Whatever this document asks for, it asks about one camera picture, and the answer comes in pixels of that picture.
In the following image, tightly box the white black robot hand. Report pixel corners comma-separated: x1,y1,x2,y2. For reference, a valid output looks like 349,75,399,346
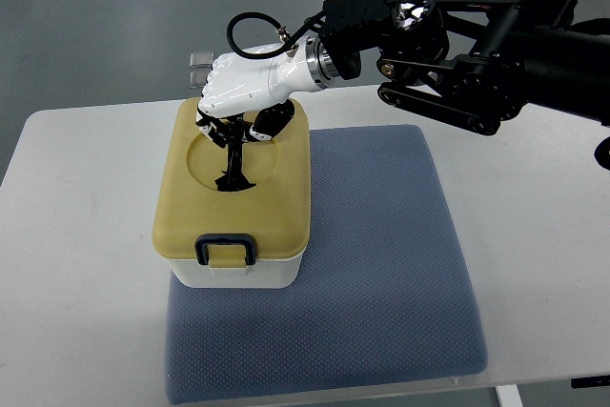
195,35,324,148

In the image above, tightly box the yellow storage box lid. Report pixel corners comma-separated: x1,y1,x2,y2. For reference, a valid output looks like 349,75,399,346
152,98,312,268

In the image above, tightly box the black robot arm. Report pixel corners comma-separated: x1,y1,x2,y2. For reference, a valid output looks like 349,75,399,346
302,0,609,135

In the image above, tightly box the white storage box base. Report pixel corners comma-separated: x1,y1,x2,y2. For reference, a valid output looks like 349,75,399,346
167,251,303,289

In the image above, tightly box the blue grey fabric mat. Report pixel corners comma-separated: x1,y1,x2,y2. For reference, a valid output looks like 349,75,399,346
165,125,487,404

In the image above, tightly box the white table leg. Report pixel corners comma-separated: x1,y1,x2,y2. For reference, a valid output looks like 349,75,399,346
495,384,523,407

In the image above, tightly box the black table control panel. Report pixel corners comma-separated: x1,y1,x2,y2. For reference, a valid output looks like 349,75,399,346
571,376,610,389

